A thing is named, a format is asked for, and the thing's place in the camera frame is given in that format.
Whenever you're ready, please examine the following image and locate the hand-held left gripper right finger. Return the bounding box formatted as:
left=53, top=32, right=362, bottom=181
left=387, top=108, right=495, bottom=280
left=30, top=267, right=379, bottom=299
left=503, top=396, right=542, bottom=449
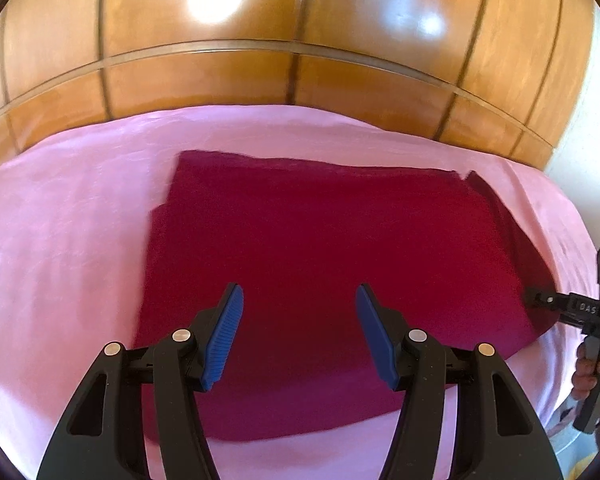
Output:
left=355, top=282, right=564, bottom=480

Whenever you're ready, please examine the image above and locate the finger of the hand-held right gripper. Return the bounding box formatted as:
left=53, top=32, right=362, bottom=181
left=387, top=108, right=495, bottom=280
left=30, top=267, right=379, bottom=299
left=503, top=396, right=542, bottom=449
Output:
left=522, top=287, right=564, bottom=317

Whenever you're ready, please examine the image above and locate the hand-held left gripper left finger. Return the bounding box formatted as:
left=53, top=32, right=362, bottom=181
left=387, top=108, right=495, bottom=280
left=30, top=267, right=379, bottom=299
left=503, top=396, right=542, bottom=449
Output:
left=36, top=282, right=245, bottom=480

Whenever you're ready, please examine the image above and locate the dark red cloth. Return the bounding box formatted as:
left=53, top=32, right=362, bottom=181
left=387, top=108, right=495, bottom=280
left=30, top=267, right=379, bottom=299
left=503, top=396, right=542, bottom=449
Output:
left=132, top=150, right=561, bottom=448

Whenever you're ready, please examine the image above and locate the person's right hand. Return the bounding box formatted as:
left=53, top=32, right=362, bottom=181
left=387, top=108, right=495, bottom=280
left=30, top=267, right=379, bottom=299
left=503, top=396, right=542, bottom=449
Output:
left=572, top=342, right=600, bottom=402

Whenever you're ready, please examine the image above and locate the white printed cloth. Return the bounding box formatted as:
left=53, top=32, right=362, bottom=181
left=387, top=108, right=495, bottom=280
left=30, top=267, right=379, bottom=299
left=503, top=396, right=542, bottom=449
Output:
left=544, top=394, right=600, bottom=480

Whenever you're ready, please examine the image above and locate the pink bed sheet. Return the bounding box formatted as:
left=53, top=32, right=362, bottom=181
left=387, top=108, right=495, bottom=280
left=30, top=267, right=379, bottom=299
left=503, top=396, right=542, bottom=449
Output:
left=0, top=104, right=600, bottom=480

